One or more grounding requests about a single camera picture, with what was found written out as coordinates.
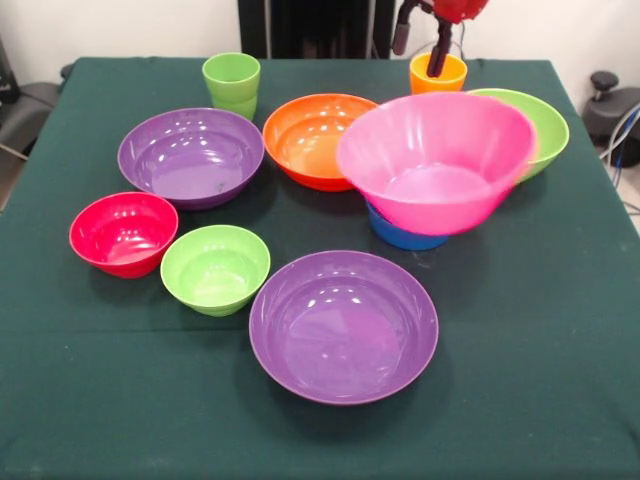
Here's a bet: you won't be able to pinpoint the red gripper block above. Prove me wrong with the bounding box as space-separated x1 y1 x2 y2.
391 0 490 79

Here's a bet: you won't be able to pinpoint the pink plastic bowl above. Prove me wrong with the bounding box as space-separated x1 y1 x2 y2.
335 91 539 237

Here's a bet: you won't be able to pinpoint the large green plastic bowl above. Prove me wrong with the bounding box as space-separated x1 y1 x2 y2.
464 88 571 184

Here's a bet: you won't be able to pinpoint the orange plastic bowl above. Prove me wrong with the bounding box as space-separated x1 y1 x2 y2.
262 93 381 193

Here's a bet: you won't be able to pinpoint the green plastic cup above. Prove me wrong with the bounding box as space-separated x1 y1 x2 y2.
201 52 262 122

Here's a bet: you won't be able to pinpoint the blue plastic bowl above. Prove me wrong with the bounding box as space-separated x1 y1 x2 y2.
366 199 451 252

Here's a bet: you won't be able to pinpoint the purple plastic bowl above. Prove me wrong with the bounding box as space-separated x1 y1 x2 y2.
117 107 266 211
248 250 440 406

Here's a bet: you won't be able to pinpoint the orange plastic cup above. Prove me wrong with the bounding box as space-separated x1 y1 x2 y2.
408 52 469 96

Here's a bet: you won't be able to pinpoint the black cabinet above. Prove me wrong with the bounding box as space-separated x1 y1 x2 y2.
237 0 399 60

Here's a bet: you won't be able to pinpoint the small green plastic bowl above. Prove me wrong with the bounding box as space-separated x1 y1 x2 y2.
159 224 272 318

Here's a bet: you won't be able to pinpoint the red plastic bowl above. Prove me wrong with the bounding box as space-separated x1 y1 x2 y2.
68 191 180 279

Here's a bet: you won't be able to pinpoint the black chair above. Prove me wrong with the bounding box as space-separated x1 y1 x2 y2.
0 34 75 161

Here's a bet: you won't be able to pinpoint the dark green tablecloth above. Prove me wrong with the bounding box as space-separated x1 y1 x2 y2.
0 56 640 480

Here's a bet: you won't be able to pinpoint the blue and white cables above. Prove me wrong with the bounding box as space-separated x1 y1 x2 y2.
599 102 640 171

